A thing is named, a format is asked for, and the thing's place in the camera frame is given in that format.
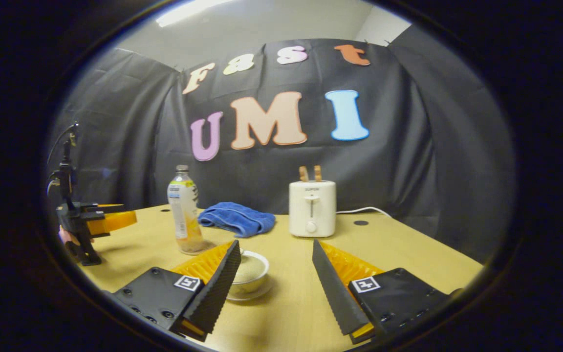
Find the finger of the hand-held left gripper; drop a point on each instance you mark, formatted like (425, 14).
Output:
(113, 222)
(103, 208)

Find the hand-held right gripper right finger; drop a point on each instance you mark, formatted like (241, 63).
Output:
(335, 288)

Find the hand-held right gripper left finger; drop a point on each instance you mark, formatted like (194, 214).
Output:
(220, 288)

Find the white ceramic teacup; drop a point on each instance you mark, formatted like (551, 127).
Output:
(249, 286)

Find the clear plastic water bottle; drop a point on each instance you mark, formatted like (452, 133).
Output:
(184, 210)

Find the white ceramic saucer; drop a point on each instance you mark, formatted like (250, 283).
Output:
(257, 296)

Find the blue towel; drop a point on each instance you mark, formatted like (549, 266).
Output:
(240, 219)

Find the white toaster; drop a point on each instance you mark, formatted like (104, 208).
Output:
(312, 210)

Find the brown bread slice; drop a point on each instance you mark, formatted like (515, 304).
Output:
(317, 173)
(303, 174)

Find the black backdrop cloth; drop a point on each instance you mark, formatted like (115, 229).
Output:
(408, 146)

